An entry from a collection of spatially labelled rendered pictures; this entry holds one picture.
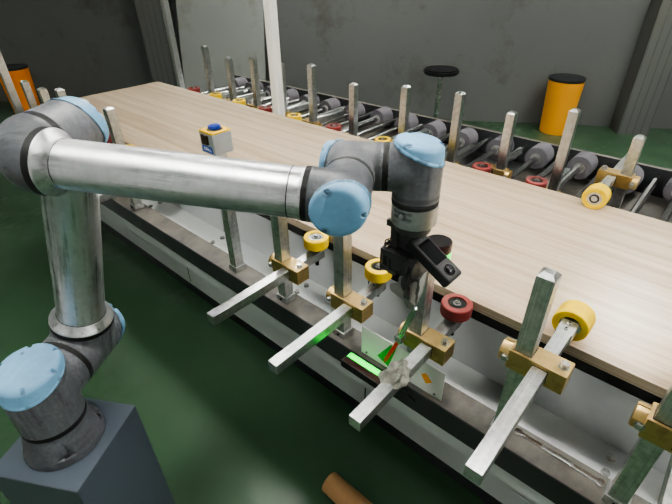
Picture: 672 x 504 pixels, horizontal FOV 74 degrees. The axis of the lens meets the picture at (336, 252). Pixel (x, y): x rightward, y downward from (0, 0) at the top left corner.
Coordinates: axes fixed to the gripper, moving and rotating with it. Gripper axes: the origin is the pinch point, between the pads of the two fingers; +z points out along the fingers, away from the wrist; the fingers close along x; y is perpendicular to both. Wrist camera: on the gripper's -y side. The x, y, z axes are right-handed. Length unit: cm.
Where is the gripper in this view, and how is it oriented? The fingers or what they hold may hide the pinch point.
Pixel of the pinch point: (413, 305)
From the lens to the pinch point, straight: 99.3
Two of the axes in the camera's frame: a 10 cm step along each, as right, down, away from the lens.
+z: 0.2, 8.3, 5.6
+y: -7.5, -3.6, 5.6
